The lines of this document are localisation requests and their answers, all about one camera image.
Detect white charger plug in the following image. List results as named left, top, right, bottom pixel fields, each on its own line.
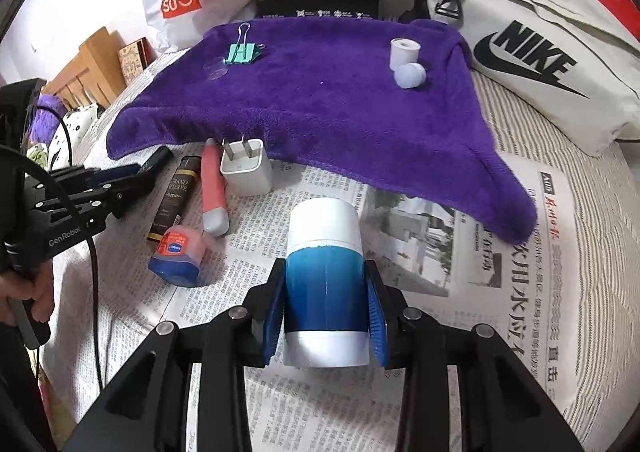
left=220, top=137, right=273, bottom=197

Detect small white round cap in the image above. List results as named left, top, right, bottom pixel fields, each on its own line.
left=394, top=63, right=427, bottom=90

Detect patterned notebook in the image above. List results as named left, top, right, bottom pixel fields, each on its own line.
left=117, top=38, right=158, bottom=85

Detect white waist bag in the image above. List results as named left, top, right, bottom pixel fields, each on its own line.
left=417, top=0, right=640, bottom=157

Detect purple towel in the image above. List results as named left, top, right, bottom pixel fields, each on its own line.
left=106, top=16, right=538, bottom=245

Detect newspaper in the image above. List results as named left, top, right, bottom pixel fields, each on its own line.
left=42, top=147, right=591, bottom=452

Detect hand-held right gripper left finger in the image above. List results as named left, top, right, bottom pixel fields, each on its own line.
left=62, top=259, right=291, bottom=452

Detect black tube white script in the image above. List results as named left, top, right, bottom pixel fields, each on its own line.
left=142, top=146, right=174, bottom=177

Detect blue jar orange label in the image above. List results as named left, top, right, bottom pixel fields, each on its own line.
left=148, top=226, right=211, bottom=287

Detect person's left hand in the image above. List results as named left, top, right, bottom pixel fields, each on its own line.
left=0, top=261, right=57, bottom=327

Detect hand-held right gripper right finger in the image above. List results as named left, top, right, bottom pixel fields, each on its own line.
left=365, top=259, right=586, bottom=452

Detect blue and white bottle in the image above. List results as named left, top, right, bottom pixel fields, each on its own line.
left=284, top=198, right=372, bottom=369

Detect wooden headboard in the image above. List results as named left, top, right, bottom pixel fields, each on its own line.
left=42, top=26, right=126, bottom=110

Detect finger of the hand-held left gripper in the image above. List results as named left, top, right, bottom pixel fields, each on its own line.
left=47, top=163, right=147, bottom=185
left=35, top=172, right=157, bottom=229

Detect black cable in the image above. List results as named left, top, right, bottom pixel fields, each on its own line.
left=0, top=109, right=107, bottom=395

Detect white dotted pillow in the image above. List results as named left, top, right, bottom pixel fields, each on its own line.
left=47, top=102, right=103, bottom=170

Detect green binder clip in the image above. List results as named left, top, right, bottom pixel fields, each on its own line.
left=227, top=23, right=266, bottom=65

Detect pink tube white cap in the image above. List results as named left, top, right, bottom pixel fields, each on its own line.
left=201, top=141, right=231, bottom=237

